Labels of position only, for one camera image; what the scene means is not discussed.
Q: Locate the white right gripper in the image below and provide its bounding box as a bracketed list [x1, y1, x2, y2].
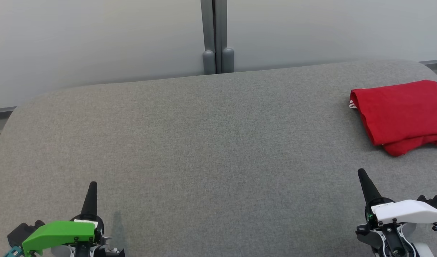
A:
[358, 168, 437, 226]

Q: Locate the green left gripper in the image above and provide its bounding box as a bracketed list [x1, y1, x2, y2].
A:
[22, 181, 126, 257]

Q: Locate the red jersey with white sleeves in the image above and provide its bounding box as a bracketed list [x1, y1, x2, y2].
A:
[350, 80, 437, 146]

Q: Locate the grey partition post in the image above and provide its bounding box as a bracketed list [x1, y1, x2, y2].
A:
[200, 0, 235, 75]

